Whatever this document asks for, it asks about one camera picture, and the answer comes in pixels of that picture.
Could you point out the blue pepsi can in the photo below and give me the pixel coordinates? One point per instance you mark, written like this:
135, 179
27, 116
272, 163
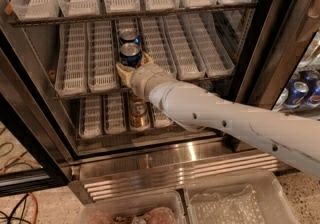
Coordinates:
129, 35
130, 54

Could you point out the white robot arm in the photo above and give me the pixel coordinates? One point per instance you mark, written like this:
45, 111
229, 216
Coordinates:
291, 139

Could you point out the rear brown soda can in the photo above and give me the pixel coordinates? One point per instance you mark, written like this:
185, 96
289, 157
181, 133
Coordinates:
133, 98

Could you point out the brown soda can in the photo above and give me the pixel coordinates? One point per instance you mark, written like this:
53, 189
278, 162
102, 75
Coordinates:
133, 98
138, 116

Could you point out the front brown soda can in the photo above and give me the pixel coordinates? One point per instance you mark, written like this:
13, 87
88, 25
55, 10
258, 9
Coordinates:
138, 116

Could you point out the middle shelf can tray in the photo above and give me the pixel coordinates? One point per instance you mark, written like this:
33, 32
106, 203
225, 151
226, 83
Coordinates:
125, 24

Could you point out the stainless steel fridge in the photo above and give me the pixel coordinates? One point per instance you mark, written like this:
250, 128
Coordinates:
62, 97

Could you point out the pepsi cans behind glass door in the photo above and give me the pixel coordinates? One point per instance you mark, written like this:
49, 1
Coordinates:
302, 90

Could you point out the clear plastic bin left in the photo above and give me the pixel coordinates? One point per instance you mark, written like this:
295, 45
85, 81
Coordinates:
132, 206

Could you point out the clear plastic bin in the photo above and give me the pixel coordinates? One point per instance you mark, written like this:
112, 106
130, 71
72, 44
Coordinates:
243, 197
132, 206

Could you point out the clear plastic bin right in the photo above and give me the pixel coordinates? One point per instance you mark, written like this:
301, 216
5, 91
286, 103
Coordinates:
243, 197

